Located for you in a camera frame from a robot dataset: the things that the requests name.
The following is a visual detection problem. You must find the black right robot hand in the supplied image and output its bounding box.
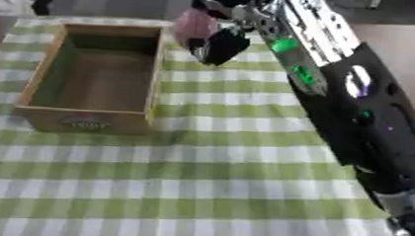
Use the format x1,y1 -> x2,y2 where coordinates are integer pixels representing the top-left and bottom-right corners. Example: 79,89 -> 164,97
185,0 -> 264,68

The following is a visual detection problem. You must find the tan cardboard box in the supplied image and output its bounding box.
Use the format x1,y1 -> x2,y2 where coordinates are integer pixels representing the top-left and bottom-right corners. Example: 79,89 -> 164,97
11,20 -> 169,137

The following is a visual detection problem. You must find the pink soft toy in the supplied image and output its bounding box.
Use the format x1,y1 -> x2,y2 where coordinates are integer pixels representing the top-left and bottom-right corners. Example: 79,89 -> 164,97
171,7 -> 222,49

